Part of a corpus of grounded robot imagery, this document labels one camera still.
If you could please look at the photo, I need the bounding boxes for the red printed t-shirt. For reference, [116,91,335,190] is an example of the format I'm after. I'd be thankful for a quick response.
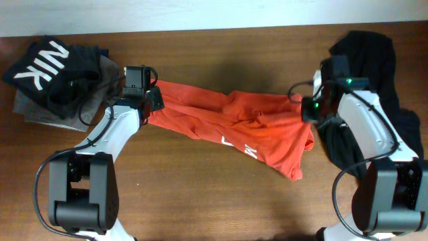
[148,80,315,181]

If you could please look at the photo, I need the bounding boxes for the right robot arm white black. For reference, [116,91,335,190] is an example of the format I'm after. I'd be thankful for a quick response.
[301,55,427,241]

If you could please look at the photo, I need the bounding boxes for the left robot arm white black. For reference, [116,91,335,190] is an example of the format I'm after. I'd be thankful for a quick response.
[42,66,164,240]

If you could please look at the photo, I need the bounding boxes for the black crumpled garment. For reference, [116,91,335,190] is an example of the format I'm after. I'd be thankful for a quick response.
[316,30,425,170]

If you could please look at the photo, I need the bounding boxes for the dark folded garment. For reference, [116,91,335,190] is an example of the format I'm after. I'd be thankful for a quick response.
[47,46,109,119]

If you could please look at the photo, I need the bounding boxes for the black shirt white letters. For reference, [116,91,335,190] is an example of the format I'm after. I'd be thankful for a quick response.
[1,35,81,106]

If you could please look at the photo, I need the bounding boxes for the grey folded garment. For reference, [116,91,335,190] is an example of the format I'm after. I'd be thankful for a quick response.
[13,55,121,133]

